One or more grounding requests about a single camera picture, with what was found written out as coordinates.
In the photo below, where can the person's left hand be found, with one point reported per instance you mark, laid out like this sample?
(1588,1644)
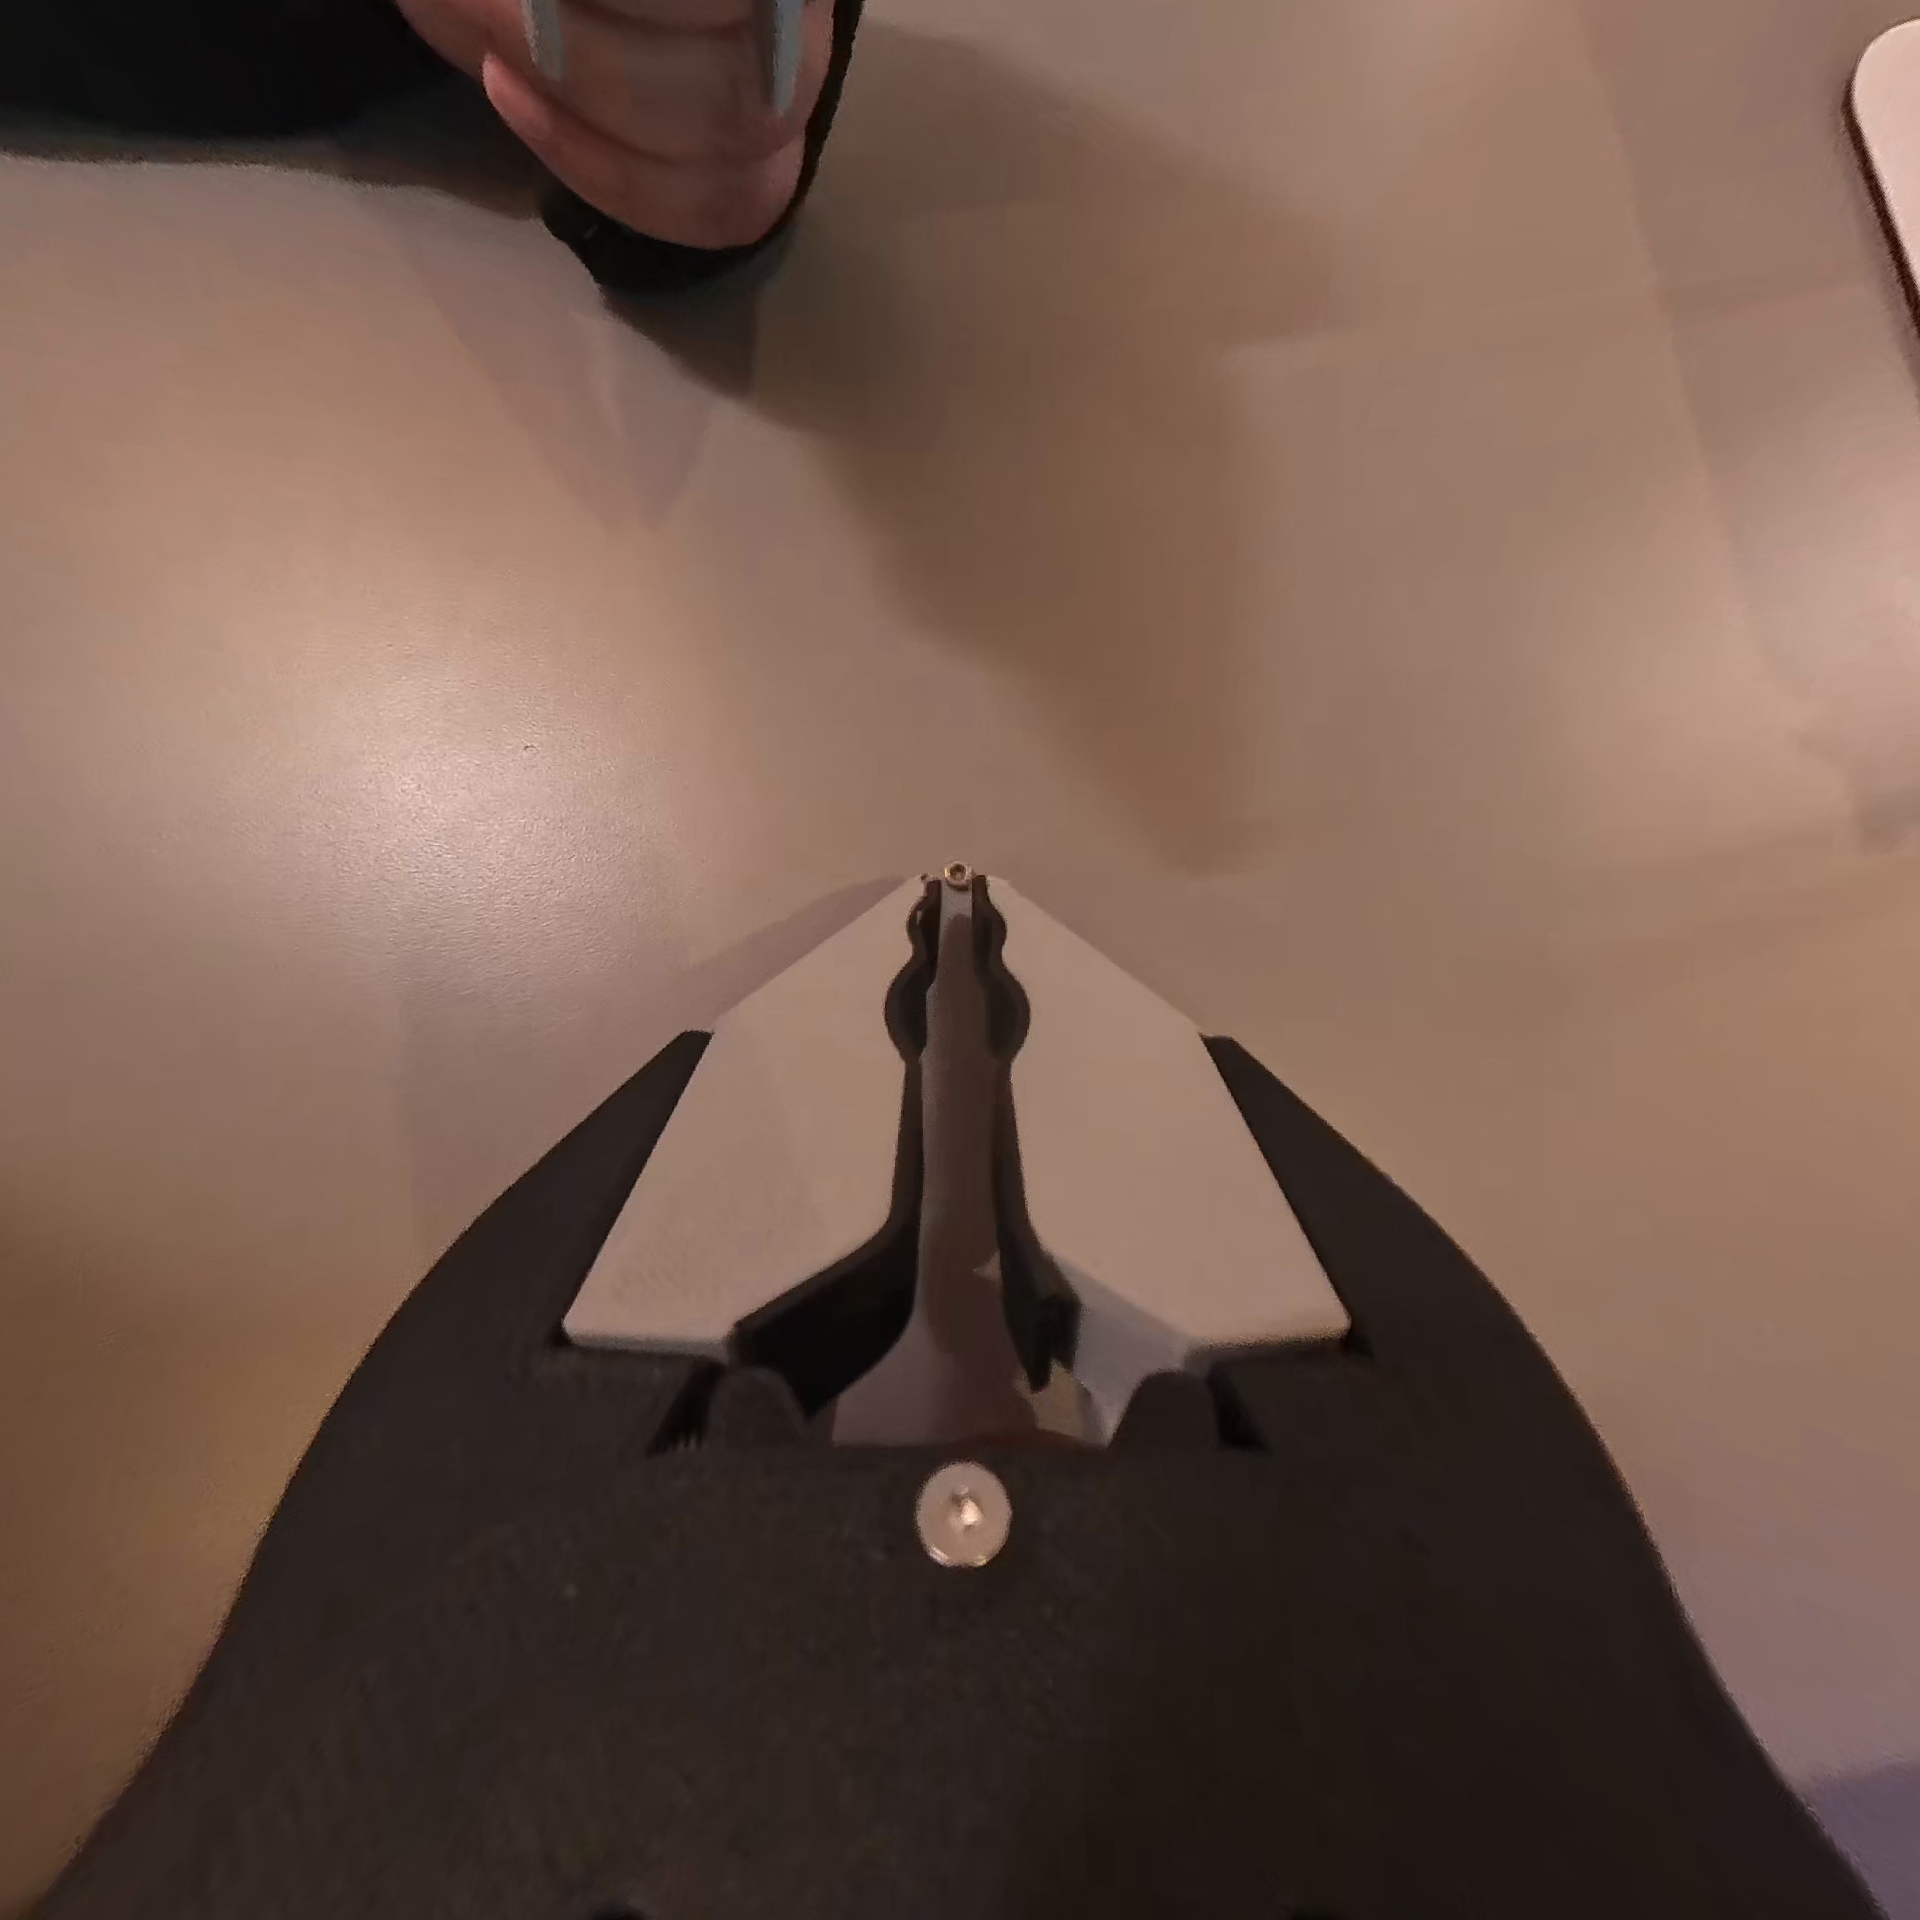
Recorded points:
(661,136)

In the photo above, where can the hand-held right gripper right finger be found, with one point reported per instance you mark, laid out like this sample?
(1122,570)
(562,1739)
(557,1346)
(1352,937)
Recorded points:
(1155,1201)

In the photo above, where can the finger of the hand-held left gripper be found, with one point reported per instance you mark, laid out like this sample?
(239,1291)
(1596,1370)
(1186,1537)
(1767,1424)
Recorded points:
(548,33)
(781,53)

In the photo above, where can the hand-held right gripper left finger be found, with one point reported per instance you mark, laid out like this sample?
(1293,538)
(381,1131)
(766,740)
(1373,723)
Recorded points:
(781,1141)

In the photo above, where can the white flat panel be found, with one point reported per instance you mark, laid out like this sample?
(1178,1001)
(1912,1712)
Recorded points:
(1893,165)

